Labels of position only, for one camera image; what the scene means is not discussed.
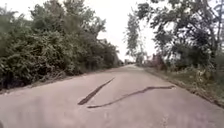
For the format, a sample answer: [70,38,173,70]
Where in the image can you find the grey asphalt road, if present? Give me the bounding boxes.
[0,63,224,128]

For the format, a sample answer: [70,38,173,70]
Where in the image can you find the dense green roadside bushes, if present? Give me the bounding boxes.
[0,0,122,91]

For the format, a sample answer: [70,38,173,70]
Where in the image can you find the row of trees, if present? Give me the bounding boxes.
[125,0,224,73]

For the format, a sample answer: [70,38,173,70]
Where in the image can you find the grass verge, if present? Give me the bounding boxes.
[141,65,224,108]

